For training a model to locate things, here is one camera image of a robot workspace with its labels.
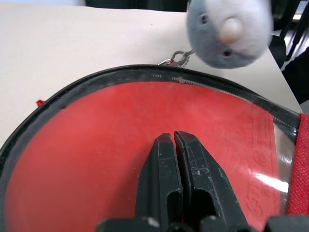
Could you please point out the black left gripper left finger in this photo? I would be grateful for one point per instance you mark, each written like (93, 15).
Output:
(159, 178)

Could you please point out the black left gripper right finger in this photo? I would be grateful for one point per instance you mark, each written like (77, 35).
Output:
(207, 183)

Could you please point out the red transparent zip pouch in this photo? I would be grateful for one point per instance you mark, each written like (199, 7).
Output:
(101, 78)

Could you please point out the black chair base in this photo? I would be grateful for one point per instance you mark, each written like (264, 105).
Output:
(294, 60)

